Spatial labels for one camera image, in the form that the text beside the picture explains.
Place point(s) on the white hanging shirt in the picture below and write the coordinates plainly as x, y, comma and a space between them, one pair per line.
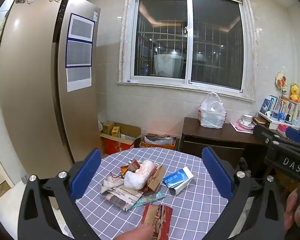
168, 65

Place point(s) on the red fronted open carton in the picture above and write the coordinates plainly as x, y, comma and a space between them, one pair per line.
116, 146

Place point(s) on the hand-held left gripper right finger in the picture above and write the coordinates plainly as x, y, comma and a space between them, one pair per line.
217, 172

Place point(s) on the blue framed paper sheet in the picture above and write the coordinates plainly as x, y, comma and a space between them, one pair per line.
81, 27
78, 53

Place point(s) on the person's left hand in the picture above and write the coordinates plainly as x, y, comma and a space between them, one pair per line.
135, 233

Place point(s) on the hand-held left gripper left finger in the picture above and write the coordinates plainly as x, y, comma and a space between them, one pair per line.
86, 173

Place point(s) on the sliding window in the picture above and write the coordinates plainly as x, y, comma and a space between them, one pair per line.
187, 40

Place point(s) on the small white bowl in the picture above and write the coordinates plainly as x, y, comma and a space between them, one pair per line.
248, 118

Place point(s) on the red brown snack wrapper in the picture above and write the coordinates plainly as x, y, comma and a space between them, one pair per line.
130, 167

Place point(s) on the teal cartoon snack packet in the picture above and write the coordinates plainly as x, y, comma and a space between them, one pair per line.
150, 198

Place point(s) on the dark wooden desk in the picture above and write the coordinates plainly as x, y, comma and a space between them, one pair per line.
215, 136

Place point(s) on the small yellow box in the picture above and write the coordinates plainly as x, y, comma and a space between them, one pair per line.
115, 132

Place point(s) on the person's right hand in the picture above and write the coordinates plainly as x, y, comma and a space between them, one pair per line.
293, 212

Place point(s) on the large white bowl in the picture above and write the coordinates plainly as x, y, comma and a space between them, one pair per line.
246, 125

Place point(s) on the gold refrigerator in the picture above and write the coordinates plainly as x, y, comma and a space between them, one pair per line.
27, 92

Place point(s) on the torn red packet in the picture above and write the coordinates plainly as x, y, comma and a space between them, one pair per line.
155, 217

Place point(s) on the brown bear wall decoration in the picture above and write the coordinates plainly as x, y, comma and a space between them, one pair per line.
281, 80

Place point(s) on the white desktop shelf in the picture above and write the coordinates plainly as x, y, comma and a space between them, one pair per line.
273, 124

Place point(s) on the brown cardboard box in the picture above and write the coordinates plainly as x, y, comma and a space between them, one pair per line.
108, 128

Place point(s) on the stack of dark books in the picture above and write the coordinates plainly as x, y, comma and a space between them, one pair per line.
260, 120

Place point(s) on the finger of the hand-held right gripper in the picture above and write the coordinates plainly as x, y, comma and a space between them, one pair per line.
296, 135
267, 135

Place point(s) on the white plastic shopping bag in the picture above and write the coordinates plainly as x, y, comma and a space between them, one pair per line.
212, 116

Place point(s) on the blue white carton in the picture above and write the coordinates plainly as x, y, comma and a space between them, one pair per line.
177, 180

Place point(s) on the purple checked tablecloth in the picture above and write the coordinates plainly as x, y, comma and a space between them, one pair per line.
190, 205

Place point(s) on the yellow duck plush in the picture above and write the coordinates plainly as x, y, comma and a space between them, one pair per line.
294, 93

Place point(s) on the pink book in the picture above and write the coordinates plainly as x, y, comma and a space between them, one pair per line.
236, 126

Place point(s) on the torn brown paper box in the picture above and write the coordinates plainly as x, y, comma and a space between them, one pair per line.
155, 180

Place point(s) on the white crumpled plastic bag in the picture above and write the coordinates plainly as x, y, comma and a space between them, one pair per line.
137, 177

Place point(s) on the row of upright books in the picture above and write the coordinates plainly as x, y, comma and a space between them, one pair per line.
286, 108

